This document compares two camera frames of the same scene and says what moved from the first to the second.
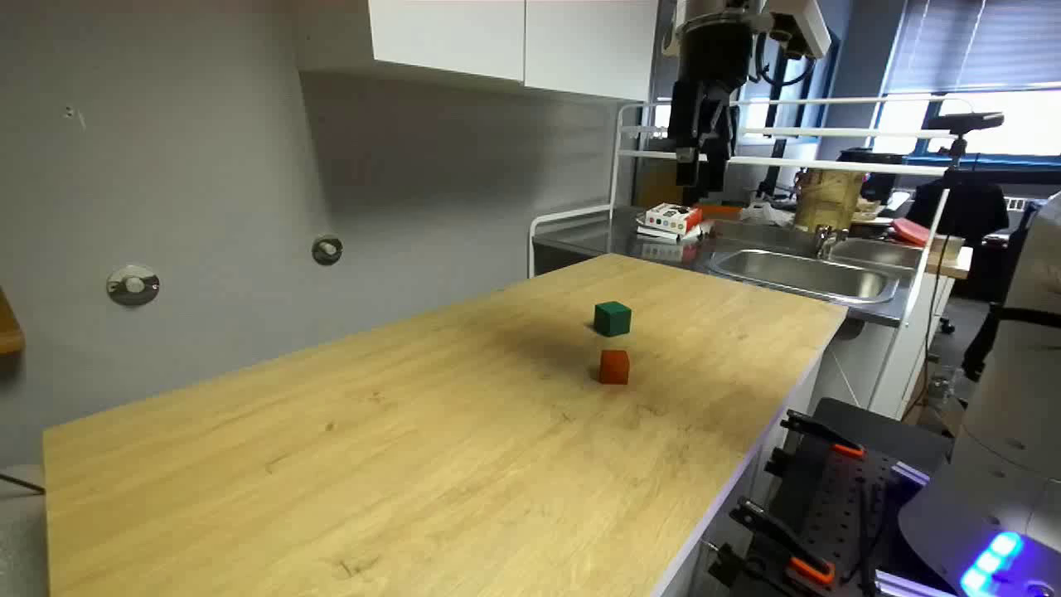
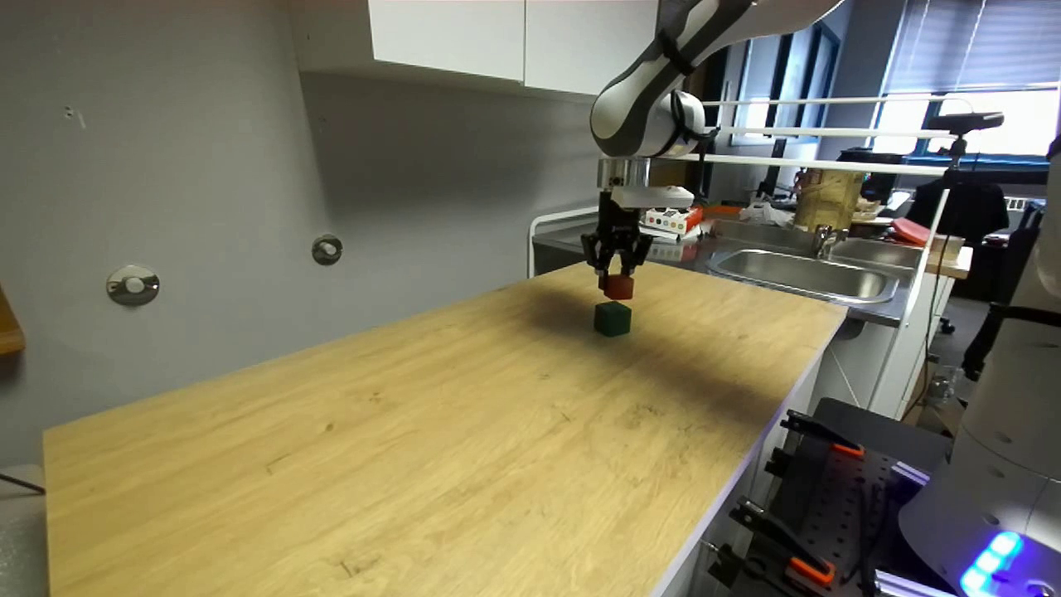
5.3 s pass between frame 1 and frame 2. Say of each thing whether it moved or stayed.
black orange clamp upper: stayed
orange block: moved
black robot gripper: moved
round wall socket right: stayed
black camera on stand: stayed
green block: stayed
